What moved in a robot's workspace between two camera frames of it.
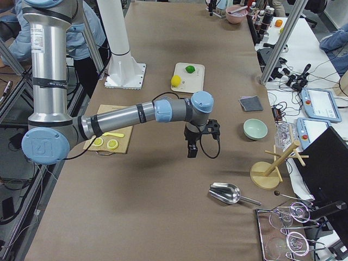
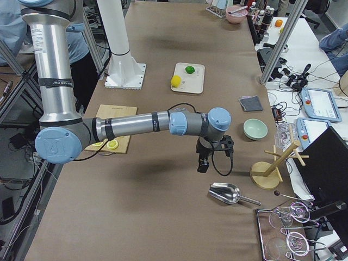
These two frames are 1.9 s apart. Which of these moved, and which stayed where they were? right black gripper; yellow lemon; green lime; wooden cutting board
Moved: right black gripper
Stayed: green lime; yellow lemon; wooden cutting board
